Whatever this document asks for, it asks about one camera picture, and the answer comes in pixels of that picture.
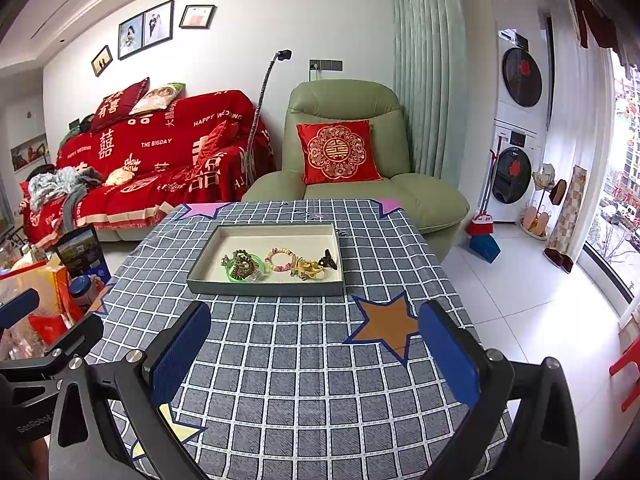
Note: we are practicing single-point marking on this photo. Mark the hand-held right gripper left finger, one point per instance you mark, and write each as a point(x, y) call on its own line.
point(180, 355)

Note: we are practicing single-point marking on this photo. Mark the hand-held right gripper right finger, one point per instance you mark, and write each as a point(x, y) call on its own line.
point(447, 355)

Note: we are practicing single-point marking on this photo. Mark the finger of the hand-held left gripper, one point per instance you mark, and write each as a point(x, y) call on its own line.
point(17, 307)
point(75, 335)

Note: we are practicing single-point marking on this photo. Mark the green bangle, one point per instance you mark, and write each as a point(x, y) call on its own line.
point(232, 276)

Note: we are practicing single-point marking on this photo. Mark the black hair clip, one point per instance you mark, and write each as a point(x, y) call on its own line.
point(327, 258)

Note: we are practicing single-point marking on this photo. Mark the yellow gold hair accessory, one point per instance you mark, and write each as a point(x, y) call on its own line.
point(307, 267)

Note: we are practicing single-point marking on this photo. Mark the grey cream-lined jewelry tray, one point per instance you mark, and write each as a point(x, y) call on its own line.
point(280, 235)

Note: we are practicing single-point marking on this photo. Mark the orange shopping bag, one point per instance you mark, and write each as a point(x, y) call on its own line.
point(47, 305)

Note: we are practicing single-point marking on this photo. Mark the jar with blue lid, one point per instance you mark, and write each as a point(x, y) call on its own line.
point(85, 295)

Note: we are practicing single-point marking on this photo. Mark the blue photo box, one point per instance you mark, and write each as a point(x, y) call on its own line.
point(82, 252)

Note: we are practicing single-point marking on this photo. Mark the grey checked tablecloth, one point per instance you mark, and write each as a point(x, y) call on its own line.
point(280, 390)

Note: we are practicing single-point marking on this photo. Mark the blue dustpan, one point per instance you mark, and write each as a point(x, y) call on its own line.
point(485, 249)

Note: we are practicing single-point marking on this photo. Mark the grey clothes pile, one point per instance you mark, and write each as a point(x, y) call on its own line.
point(55, 185)

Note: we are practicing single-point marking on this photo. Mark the red broom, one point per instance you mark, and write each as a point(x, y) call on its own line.
point(481, 225)

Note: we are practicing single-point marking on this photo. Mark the red plastic stool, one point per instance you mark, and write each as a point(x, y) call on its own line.
point(627, 360)

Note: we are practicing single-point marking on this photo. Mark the patchwork patterned board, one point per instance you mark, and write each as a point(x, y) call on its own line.
point(567, 210)

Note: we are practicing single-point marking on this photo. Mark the white washing machine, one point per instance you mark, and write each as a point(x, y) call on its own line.
point(512, 175)

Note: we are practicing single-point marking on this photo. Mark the sofa with red cover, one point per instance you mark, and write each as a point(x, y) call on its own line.
point(165, 160)

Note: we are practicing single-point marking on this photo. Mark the small red sofa cushion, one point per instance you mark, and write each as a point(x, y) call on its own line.
point(217, 142)

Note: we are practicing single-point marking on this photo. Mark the red printed pillow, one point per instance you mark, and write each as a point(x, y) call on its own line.
point(120, 105)

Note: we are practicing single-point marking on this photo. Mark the red embroidered cushion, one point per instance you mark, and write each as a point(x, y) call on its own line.
point(337, 152)

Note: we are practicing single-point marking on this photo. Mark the flexible phone stand pole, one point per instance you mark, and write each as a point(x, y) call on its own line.
point(257, 120)

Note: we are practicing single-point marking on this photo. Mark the white green printed pillow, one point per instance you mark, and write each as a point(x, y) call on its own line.
point(160, 97)

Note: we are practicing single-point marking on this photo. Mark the green armchair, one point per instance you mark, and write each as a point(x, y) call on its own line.
point(345, 105)

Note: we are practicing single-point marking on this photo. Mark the white stacked dryer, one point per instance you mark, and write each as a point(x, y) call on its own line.
point(522, 80)

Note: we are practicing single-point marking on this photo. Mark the black framed portrait photo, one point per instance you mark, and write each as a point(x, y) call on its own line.
point(131, 36)

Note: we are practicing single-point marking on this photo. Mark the pale green curtain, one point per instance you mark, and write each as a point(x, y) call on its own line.
point(430, 60)

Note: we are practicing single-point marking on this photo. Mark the black framed couple photo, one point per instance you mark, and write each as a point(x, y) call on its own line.
point(158, 24)

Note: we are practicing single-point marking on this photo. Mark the black framed red picture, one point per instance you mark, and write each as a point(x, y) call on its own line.
point(196, 16)

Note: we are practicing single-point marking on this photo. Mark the wall photo frame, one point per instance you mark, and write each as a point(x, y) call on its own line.
point(29, 152)

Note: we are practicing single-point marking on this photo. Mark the small black picture frame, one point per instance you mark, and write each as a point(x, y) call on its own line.
point(102, 60)

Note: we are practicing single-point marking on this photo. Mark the grey wall socket panel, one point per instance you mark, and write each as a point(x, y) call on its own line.
point(326, 65)

